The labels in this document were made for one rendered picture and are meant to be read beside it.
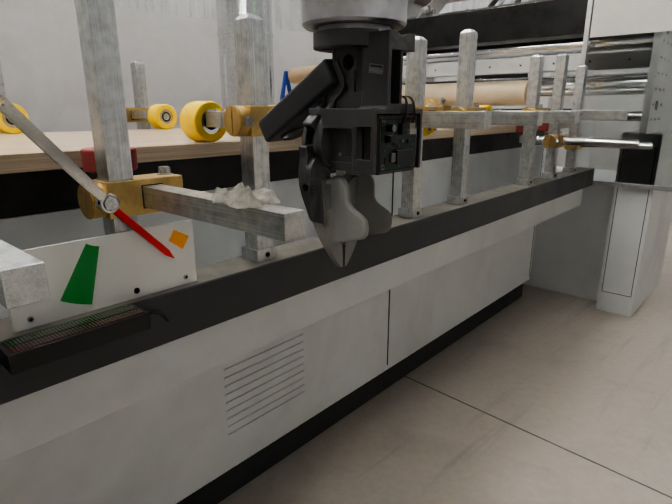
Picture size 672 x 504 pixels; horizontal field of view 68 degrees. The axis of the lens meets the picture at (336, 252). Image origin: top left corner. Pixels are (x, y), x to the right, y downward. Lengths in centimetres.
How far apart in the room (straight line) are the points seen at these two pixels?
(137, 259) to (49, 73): 753
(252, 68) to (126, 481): 85
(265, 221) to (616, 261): 234
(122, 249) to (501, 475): 118
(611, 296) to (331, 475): 178
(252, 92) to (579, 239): 228
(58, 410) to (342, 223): 52
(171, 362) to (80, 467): 34
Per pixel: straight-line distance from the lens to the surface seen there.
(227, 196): 58
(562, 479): 161
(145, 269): 78
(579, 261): 293
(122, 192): 75
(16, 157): 90
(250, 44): 88
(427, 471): 153
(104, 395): 85
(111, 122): 75
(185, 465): 128
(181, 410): 120
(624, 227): 271
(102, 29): 75
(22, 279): 43
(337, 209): 46
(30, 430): 82
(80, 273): 74
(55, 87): 826
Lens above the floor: 96
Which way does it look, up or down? 16 degrees down
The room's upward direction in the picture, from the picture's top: straight up
